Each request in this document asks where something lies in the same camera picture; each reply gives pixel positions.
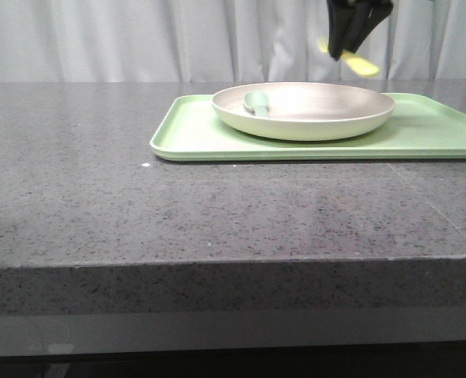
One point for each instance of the light green plastic tray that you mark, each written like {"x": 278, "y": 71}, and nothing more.
{"x": 420, "y": 128}

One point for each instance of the grey pleated curtain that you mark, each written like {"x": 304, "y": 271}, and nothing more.
{"x": 218, "y": 41}

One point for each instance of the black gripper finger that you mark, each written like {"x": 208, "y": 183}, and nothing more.
{"x": 348, "y": 26}
{"x": 374, "y": 19}

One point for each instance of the yellow plastic fork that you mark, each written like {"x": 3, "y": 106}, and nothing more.
{"x": 356, "y": 63}

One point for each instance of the sage green plastic spoon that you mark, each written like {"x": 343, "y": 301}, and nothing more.
{"x": 257, "y": 103}

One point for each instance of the cream round plate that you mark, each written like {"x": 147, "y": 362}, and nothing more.
{"x": 309, "y": 112}

